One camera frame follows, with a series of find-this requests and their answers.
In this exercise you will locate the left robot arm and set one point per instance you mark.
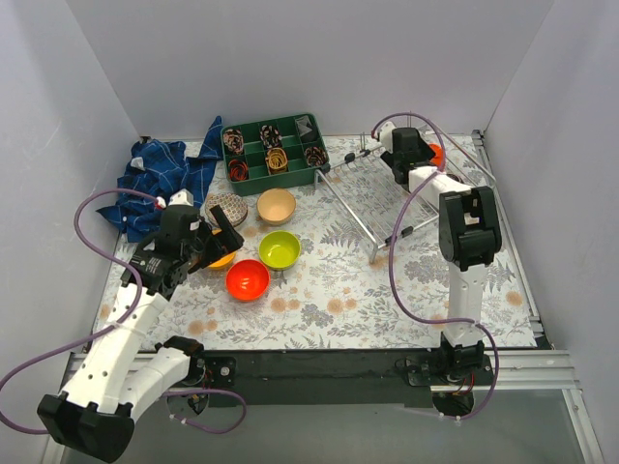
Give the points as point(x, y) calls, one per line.
point(96, 411)

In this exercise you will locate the orange bowl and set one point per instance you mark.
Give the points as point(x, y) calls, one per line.
point(439, 156)
point(247, 280)

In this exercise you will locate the green compartment tray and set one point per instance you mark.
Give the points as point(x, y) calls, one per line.
point(250, 141)

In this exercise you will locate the beige bowl with drawing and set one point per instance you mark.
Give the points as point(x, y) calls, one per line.
point(276, 206)

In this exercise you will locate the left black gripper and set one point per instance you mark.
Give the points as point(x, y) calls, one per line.
point(209, 243)

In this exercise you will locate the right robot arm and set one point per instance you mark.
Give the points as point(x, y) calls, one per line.
point(469, 236)

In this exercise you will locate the red black ties bottom left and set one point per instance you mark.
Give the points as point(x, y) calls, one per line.
point(238, 170)

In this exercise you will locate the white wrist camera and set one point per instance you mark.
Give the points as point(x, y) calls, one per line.
point(384, 135)
point(180, 198)

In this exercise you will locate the yellow ties bottom middle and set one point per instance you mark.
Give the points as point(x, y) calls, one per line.
point(276, 161)

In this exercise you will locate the floral table mat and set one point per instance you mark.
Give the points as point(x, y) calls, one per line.
point(332, 297)

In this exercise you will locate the yellow bowl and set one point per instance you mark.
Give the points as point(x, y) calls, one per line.
point(224, 262)

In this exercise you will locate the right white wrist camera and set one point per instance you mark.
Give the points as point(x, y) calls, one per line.
point(384, 135)

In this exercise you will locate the brown ties bottom right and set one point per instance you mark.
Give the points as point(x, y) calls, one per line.
point(315, 156)

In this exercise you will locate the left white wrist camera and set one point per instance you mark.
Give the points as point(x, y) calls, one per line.
point(180, 198)

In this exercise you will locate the metal dish rack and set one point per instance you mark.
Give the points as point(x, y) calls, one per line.
point(364, 186)

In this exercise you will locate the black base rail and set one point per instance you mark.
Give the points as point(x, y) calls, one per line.
point(414, 378)

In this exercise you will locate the blue plaid cloth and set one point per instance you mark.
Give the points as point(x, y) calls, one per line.
point(161, 168)

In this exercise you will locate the black brown bowl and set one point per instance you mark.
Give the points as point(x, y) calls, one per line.
point(455, 177)

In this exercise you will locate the lime green bowl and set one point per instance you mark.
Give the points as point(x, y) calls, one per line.
point(279, 250)

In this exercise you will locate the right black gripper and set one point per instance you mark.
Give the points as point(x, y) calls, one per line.
point(390, 158)

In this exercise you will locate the brown patterned white bowl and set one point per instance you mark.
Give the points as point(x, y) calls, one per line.
point(233, 206)

